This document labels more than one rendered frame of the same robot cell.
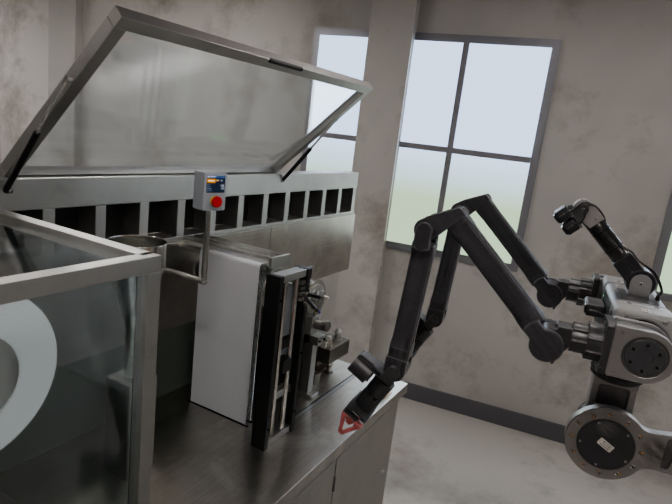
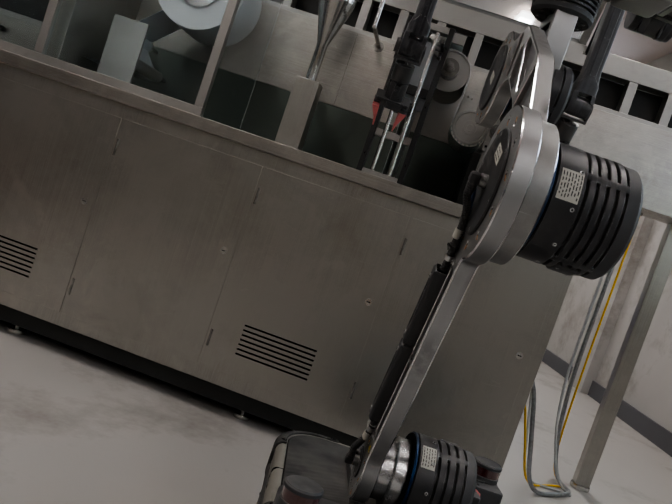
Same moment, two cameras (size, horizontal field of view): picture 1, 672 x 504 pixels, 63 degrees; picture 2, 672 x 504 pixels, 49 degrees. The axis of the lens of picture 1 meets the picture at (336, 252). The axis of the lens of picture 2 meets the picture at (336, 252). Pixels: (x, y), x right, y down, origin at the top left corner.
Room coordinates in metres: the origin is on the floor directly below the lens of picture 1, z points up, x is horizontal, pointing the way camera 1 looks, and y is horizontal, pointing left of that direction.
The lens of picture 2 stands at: (0.54, -2.13, 0.78)
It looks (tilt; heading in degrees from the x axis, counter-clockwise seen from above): 4 degrees down; 67
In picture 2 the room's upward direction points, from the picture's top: 19 degrees clockwise
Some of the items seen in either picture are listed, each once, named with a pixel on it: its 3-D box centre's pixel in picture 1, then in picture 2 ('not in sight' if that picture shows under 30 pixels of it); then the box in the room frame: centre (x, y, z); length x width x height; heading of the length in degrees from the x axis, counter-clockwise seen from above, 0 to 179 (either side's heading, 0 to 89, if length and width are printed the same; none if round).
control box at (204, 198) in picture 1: (211, 190); not in sight; (1.43, 0.34, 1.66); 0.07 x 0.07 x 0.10; 47
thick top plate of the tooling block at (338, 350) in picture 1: (297, 337); not in sight; (2.14, 0.12, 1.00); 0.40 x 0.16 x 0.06; 62
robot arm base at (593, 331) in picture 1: (589, 340); not in sight; (1.21, -0.61, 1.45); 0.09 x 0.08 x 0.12; 159
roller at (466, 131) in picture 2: not in sight; (467, 132); (1.85, 0.22, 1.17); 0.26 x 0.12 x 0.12; 62
